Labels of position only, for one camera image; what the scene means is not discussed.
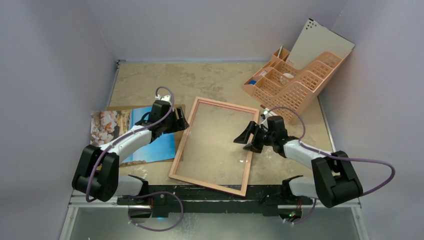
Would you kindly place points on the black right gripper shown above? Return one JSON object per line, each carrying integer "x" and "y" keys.
{"x": 257, "y": 138}

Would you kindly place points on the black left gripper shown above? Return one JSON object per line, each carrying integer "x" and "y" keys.
{"x": 176, "y": 126}

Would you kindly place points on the clear glass sheet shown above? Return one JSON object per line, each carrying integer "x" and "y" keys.
{"x": 215, "y": 142}

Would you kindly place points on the pink picture frame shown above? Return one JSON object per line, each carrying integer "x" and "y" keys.
{"x": 205, "y": 182}

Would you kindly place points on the beach landscape photo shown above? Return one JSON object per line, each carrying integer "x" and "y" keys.
{"x": 108, "y": 125}

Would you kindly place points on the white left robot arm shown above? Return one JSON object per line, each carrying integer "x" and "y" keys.
{"x": 97, "y": 172}

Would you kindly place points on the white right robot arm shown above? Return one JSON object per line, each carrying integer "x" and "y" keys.
{"x": 334, "y": 180}

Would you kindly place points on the brown cardboard backing board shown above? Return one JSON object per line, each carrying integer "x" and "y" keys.
{"x": 179, "y": 132}

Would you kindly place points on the orange plastic desk organizer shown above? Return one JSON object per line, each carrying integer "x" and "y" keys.
{"x": 273, "y": 90}

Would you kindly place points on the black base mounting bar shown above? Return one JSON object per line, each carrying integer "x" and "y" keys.
{"x": 268, "y": 200}

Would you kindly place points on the white tape roll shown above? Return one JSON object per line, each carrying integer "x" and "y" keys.
{"x": 288, "y": 75}

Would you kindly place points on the green white pen upright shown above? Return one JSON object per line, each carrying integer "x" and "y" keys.
{"x": 280, "y": 51}

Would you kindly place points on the grey perforated board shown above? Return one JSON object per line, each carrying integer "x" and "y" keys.
{"x": 314, "y": 40}

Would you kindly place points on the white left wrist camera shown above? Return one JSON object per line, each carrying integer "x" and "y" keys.
{"x": 167, "y": 98}

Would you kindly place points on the aluminium rail frame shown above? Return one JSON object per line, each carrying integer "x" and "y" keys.
{"x": 190, "y": 119}

